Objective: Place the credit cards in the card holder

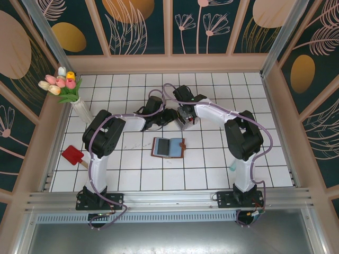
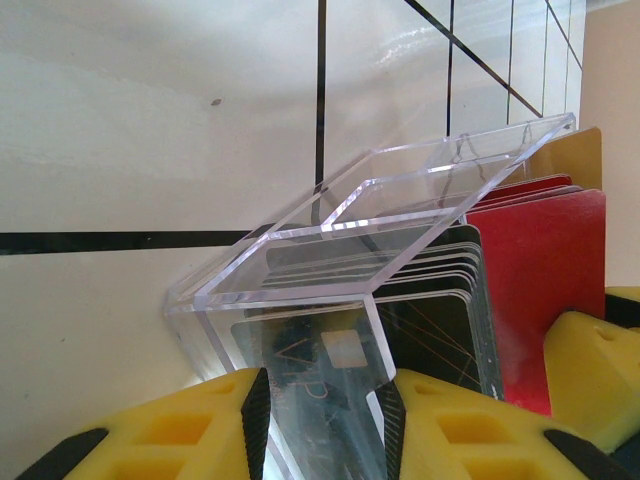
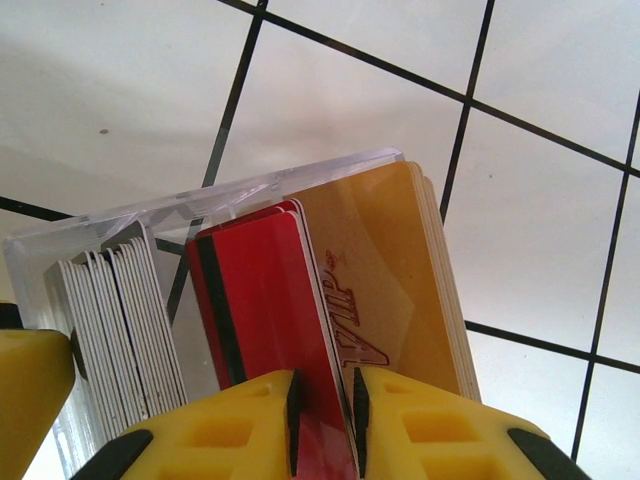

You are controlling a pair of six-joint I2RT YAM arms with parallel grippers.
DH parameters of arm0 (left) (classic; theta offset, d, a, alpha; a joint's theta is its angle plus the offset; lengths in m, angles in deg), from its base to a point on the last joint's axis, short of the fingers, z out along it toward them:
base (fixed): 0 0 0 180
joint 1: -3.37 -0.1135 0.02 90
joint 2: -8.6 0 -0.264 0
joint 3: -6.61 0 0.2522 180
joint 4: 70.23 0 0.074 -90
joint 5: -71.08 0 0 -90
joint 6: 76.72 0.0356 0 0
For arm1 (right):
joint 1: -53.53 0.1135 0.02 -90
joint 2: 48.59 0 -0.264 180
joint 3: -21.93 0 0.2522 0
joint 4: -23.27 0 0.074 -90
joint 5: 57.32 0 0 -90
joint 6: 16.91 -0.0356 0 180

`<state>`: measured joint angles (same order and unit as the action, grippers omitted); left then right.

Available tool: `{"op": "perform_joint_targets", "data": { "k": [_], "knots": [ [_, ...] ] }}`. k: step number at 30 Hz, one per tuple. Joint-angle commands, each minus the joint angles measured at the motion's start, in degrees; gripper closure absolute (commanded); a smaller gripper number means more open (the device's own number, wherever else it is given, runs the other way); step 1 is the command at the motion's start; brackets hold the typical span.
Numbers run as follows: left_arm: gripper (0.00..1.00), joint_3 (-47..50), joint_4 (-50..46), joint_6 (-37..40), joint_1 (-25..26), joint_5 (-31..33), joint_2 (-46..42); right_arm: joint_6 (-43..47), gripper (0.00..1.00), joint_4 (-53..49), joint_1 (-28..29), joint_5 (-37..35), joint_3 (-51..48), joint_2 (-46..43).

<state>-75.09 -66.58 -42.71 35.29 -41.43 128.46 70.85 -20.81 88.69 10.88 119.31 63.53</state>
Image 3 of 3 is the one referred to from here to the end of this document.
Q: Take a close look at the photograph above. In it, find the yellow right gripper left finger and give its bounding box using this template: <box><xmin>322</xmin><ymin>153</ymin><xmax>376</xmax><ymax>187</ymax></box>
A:
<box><xmin>94</xmin><ymin>369</ymin><xmax>302</xmax><ymax>480</ymax></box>

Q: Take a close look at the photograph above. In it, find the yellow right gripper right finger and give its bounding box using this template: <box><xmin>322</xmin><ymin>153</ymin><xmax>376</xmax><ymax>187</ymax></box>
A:
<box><xmin>352</xmin><ymin>367</ymin><xmax>592</xmax><ymax>480</ymax></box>

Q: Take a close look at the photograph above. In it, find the red and yellow box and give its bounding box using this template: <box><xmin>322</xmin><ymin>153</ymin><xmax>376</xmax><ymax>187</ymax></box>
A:
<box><xmin>2</xmin><ymin>145</ymin><xmax>484</xmax><ymax>480</ymax></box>

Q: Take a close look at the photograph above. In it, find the grey card stack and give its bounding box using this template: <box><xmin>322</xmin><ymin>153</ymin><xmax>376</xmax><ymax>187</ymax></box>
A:
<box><xmin>44</xmin><ymin>222</ymin><xmax>189</xmax><ymax>446</ymax></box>

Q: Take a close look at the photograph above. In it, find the gold card stack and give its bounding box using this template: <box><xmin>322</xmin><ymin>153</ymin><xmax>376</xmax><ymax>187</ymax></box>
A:
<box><xmin>405</xmin><ymin>159</ymin><xmax>485</xmax><ymax>407</ymax></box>

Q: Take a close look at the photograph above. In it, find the red card stack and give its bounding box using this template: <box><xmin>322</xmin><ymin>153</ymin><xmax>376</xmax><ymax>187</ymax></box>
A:
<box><xmin>272</xmin><ymin>198</ymin><xmax>314</xmax><ymax>224</ymax></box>

